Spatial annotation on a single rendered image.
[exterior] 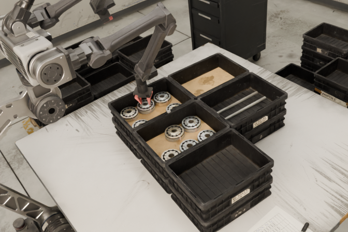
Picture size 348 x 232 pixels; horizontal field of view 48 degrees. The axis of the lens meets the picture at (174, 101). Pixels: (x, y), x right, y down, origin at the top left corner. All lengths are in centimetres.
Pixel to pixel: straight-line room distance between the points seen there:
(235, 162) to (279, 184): 25
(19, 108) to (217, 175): 98
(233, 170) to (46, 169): 104
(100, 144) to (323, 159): 122
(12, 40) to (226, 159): 109
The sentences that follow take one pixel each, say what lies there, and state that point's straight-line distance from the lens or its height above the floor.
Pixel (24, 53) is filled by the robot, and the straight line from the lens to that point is 160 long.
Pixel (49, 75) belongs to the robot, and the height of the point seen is 145.
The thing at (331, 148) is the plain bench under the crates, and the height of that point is 70.
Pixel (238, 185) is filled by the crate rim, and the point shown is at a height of 93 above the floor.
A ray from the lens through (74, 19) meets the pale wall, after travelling 510.
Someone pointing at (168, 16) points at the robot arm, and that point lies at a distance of 172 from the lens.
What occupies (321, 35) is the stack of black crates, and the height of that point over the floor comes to 49.
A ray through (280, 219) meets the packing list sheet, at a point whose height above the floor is 70.
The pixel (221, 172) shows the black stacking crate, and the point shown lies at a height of 83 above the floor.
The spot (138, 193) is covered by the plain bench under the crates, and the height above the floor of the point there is 70.
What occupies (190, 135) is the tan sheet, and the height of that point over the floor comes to 83.
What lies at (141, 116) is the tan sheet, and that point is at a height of 83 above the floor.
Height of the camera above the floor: 222
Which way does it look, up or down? 37 degrees down
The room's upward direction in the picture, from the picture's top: 8 degrees counter-clockwise
